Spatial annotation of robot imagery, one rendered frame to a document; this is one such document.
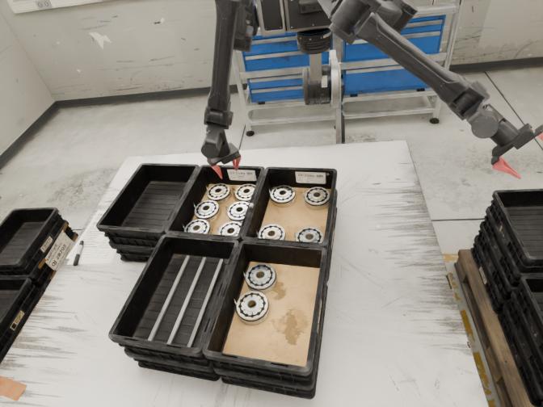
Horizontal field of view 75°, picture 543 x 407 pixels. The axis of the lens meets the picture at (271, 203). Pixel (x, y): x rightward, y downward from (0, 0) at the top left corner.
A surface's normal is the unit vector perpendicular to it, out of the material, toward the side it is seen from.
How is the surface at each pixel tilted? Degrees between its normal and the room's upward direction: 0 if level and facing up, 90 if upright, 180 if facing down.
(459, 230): 0
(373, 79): 90
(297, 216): 0
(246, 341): 0
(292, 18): 90
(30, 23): 90
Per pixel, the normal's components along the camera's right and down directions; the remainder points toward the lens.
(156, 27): -0.08, 0.71
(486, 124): -0.50, 0.41
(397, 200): -0.14, -0.70
